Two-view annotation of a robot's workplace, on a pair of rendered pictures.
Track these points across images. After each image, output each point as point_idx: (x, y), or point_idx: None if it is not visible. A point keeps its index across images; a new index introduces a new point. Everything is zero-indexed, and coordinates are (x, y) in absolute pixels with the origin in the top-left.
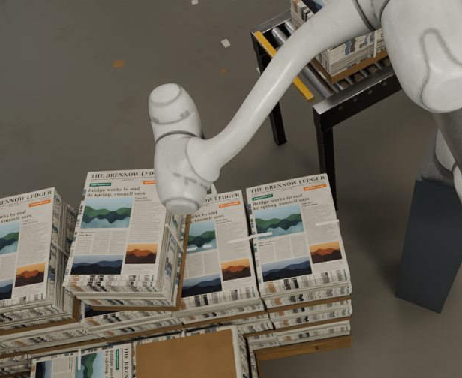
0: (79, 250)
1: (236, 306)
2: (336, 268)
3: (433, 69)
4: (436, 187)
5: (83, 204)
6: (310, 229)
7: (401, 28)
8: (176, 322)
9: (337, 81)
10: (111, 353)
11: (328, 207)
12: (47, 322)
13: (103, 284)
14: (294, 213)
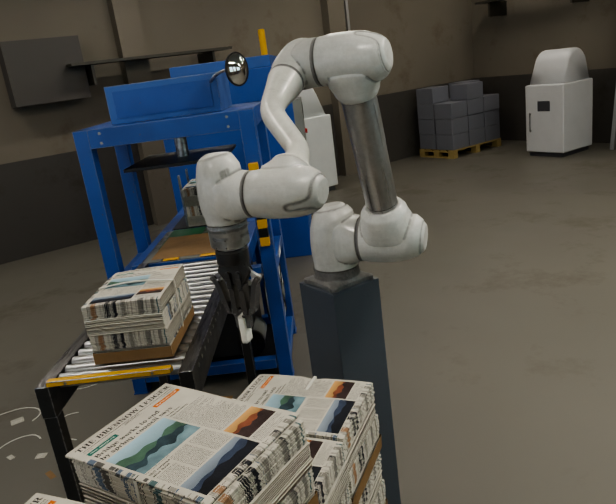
0: (178, 478)
1: (339, 493)
2: (361, 387)
3: (375, 38)
4: (347, 292)
5: (110, 465)
6: (308, 393)
7: (339, 41)
8: None
9: (174, 352)
10: None
11: (296, 379)
12: None
13: (257, 464)
14: (280, 398)
